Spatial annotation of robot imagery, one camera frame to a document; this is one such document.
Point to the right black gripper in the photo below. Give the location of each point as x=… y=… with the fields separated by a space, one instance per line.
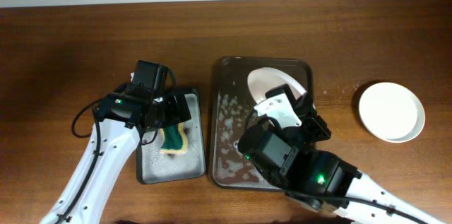
x=310 y=119

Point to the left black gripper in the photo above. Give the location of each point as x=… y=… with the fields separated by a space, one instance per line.
x=174 y=116

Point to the pink stained plate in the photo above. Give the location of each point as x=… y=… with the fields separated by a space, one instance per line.
x=261 y=80

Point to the green and yellow sponge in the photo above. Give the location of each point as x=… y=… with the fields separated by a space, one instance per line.
x=174 y=140

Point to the large white stained plate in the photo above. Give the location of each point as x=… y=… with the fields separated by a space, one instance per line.
x=387 y=99

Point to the pale blue-white plate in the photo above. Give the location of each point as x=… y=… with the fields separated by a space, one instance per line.
x=399 y=128

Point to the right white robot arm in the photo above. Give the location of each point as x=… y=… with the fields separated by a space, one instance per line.
x=281 y=146

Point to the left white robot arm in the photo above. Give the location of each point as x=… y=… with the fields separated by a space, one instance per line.
x=121 y=119

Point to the large brown serving tray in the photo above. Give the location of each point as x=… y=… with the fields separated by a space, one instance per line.
x=232 y=103

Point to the small black soapy tray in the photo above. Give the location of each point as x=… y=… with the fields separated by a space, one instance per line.
x=154 y=166

